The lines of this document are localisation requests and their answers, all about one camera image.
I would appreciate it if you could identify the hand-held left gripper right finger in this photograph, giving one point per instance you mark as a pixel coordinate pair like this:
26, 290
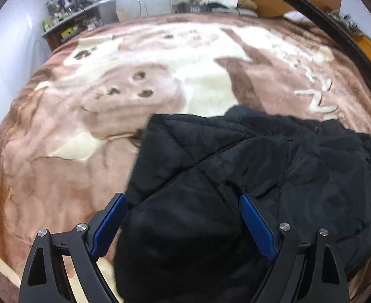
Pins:
256, 227

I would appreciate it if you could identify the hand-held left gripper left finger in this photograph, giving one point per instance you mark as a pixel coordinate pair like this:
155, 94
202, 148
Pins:
108, 227

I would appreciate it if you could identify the grey side table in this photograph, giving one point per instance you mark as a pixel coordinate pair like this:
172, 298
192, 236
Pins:
103, 12

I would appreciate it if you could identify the black puffer jacket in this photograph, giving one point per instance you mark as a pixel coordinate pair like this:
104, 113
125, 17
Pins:
220, 180

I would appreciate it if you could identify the white pillow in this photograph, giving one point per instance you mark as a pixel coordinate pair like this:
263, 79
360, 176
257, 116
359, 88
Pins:
294, 15

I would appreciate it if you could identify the group of bottles and jars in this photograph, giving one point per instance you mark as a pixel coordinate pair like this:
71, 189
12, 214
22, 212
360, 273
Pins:
59, 12

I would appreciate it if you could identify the brown bear printed blanket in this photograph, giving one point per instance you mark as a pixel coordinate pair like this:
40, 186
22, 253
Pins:
78, 132

